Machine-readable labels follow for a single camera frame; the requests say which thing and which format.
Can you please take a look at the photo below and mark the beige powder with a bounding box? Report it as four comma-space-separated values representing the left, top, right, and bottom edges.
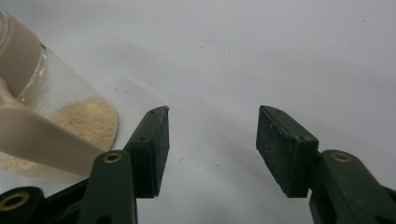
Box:
0, 96, 120, 184

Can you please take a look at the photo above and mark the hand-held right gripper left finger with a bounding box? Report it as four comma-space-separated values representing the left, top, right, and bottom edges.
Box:
77, 105, 171, 224

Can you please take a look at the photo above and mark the clear jar with beige rim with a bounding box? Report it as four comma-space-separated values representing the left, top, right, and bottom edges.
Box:
0, 10, 120, 185

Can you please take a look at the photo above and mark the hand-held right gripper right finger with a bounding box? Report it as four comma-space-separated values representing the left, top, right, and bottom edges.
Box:
256, 105, 396, 224

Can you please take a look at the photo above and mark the white table sheet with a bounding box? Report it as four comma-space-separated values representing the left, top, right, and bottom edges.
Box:
0, 0, 396, 224

